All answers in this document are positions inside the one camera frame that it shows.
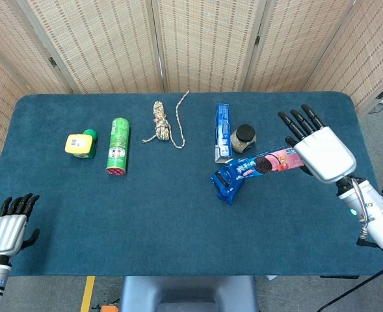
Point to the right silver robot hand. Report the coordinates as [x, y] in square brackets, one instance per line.
[327, 152]

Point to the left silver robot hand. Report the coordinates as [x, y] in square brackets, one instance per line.
[6, 232]

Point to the blue pink cookie package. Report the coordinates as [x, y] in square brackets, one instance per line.
[275, 162]

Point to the blue cookie packet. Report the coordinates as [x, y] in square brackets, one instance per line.
[224, 177]
[231, 193]

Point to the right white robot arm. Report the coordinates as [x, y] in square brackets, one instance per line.
[373, 211]

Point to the blue open cookie box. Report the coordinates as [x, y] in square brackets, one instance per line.
[223, 130]

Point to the green cylindrical chip can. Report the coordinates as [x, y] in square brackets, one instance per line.
[118, 143]

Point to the glass jar with black lid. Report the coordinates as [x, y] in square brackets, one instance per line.
[243, 139]

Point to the yellow bottle green cap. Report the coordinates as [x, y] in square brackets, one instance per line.
[79, 144]

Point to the orange device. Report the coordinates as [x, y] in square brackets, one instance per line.
[109, 308]

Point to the metal screen hinge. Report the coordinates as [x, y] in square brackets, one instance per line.
[257, 40]
[52, 61]

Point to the blue carpet table cover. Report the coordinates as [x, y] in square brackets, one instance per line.
[145, 221]

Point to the blue-grey robot torso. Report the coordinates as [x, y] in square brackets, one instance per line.
[188, 294]

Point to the woven bamboo folding screen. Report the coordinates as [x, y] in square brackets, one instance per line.
[106, 42]

